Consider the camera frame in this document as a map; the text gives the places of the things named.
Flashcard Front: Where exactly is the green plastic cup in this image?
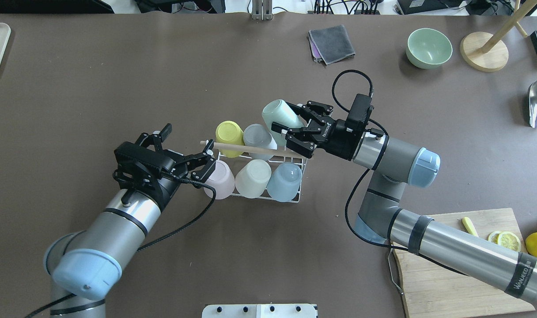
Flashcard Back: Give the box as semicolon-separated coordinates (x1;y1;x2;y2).
261;99;305;147

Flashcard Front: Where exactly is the wooden mug tree stand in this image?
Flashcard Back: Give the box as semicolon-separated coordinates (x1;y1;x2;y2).
459;0;537;72

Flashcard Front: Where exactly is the white wire cup holder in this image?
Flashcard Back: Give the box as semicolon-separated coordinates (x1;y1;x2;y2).
200;140;308;204

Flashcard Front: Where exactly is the yellow plastic cup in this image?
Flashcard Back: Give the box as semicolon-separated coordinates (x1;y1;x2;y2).
216;121;245;146

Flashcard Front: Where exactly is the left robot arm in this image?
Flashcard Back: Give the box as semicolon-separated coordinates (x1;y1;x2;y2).
44;124;216;318

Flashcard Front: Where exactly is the green bowl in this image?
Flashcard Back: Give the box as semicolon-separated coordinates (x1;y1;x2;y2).
405;28;453;70

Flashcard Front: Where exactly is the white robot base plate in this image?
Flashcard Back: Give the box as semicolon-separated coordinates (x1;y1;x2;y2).
202;303;318;318

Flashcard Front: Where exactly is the pink plastic cup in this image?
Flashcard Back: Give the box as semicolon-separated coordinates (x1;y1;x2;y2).
205;160;235;201

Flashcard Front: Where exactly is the grey folded cloth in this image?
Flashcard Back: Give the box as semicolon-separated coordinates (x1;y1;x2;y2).
308;24;355;66

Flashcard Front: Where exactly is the lemon slice upper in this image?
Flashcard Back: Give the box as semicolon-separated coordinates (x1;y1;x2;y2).
487;231;522;252

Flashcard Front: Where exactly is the white plastic cup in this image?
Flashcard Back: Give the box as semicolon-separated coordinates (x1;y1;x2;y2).
235;159;272;198

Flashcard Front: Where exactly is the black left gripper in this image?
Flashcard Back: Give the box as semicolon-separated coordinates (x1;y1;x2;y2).
114;123;216;211

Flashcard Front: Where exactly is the bamboo cutting board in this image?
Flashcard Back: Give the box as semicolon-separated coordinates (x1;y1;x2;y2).
393;208;534;318

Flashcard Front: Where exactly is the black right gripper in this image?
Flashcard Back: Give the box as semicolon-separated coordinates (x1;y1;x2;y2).
271;101;362;161

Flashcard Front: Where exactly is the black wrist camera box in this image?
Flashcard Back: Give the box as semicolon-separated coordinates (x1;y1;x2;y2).
345;93;374;132

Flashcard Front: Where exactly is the yellow plastic knife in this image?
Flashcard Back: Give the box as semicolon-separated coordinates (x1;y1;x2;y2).
461;216;479;237

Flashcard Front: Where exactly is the light blue plastic cup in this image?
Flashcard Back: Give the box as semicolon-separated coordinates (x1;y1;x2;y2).
266;163;303;202

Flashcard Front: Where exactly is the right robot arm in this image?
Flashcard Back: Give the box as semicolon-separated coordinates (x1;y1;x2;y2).
262;95;537;311

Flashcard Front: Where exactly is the grey plastic cup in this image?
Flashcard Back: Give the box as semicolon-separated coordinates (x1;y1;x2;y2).
243;124;277;149

